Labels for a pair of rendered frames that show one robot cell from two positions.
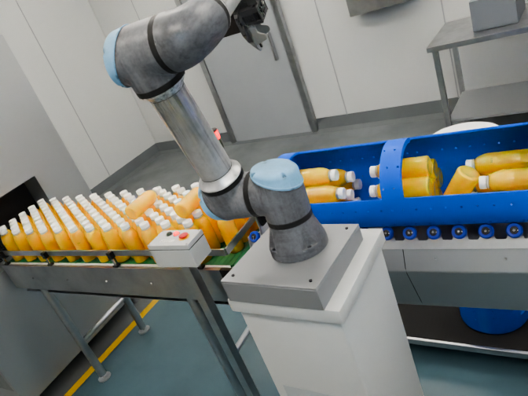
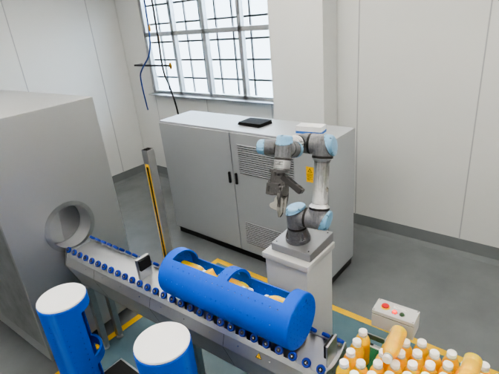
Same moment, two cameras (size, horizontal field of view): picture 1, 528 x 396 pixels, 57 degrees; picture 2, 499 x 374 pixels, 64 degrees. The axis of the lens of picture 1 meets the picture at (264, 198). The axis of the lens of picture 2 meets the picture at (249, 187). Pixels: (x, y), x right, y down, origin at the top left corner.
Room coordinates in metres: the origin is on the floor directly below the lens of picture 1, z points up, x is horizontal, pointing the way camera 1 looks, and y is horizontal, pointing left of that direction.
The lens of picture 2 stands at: (3.17, -0.24, 2.48)
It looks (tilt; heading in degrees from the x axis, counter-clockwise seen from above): 23 degrees down; 182
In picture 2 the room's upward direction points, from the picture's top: 5 degrees counter-clockwise
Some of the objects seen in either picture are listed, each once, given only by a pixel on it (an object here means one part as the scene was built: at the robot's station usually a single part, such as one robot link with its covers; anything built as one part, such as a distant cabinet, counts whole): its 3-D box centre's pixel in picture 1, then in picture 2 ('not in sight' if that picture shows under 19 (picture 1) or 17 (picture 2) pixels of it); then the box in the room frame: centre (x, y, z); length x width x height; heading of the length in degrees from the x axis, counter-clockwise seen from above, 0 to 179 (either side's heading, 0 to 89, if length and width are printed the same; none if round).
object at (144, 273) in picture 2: not in sight; (144, 267); (0.94, -1.04, 1.00); 0.10 x 0.04 x 0.15; 143
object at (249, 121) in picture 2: not in sight; (254, 122); (-0.80, -0.25, 1.46); 0.32 x 0.23 x 0.04; 51
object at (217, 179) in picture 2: not in sight; (250, 188); (-0.83, -0.35, 0.72); 2.15 x 0.54 x 1.45; 51
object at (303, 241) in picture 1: (294, 229); (297, 231); (1.07, -0.04, 1.25); 0.15 x 0.15 x 0.10
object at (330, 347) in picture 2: (264, 216); (330, 349); (1.74, 0.02, 0.99); 0.10 x 0.02 x 0.12; 143
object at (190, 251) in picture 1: (179, 247); (395, 318); (1.63, 0.36, 1.05); 0.20 x 0.10 x 0.10; 53
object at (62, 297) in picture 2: not in sight; (61, 297); (1.24, -1.47, 1.03); 0.28 x 0.28 x 0.01
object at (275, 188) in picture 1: (277, 188); (297, 214); (1.08, -0.04, 1.37); 0.13 x 0.12 x 0.14; 60
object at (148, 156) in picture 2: not in sight; (168, 255); (0.58, -0.98, 0.85); 0.06 x 0.06 x 1.70; 53
